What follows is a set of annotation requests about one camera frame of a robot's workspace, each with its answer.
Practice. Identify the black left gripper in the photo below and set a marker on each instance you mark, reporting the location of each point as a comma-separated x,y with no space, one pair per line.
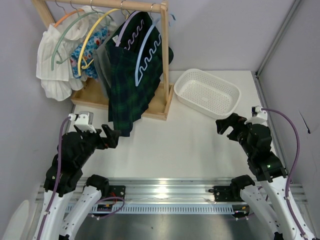
104,137

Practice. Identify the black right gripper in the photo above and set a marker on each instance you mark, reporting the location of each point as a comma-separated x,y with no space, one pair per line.
233,127

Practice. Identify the green plaid skirt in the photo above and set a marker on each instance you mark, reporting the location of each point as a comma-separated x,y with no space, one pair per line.
127,102

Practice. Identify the purple plastic hanger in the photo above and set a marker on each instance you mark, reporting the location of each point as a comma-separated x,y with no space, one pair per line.
128,38

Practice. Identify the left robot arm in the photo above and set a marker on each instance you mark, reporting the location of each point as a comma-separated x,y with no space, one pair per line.
74,150

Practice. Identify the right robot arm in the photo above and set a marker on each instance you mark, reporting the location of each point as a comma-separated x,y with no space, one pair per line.
279,213

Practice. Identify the light blue plastic hanger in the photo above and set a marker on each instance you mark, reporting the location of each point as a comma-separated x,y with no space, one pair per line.
140,69

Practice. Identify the yellow plastic hanger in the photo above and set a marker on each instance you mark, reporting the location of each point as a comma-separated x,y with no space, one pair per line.
102,21

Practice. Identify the grey skirt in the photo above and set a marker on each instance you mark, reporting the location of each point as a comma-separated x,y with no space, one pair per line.
103,68

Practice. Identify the orange plastic hanger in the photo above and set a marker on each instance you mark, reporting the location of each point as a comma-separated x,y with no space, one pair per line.
69,14

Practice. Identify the white plastic basket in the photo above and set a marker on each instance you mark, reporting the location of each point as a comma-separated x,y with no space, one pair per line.
207,93

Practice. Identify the wooden clothes rack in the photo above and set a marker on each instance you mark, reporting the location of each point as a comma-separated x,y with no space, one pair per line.
91,95

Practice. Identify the blue floral garment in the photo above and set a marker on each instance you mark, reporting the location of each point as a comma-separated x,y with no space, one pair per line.
95,40

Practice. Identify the white pleated garment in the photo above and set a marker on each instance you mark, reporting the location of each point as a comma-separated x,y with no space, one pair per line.
53,66

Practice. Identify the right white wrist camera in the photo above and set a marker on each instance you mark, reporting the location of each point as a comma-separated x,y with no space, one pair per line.
258,116

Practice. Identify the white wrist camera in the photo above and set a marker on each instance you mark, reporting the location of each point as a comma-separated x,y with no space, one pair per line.
83,121
258,116

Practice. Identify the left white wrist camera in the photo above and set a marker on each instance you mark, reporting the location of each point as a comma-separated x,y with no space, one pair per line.
83,121

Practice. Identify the aluminium mounting rail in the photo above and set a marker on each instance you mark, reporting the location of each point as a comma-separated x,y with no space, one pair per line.
167,190

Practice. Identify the white slotted cable duct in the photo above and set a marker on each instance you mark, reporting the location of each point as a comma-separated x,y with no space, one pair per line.
211,209

